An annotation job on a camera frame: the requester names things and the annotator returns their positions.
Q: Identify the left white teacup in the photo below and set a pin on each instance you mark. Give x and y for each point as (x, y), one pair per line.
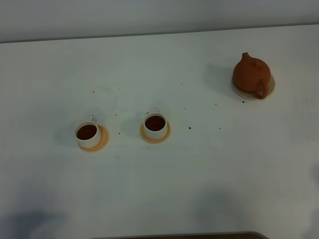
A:
(87, 133)

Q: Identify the orange cup coaster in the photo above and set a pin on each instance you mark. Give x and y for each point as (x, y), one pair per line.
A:
(155, 141)
(103, 142)

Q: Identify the brown clay teapot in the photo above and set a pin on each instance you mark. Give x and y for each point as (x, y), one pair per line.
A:
(252, 75)

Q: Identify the white teacup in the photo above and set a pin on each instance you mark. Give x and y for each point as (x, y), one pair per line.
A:
(87, 133)
(155, 125)

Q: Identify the left orange cup coaster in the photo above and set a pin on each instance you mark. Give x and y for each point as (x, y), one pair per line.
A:
(103, 142)

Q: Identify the right white teacup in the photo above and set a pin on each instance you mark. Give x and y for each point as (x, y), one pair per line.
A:
(155, 125)

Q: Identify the beige round teapot coaster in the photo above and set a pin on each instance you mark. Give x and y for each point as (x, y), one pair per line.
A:
(251, 96)

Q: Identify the right orange cup coaster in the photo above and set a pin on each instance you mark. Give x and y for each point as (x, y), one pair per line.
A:
(155, 141)

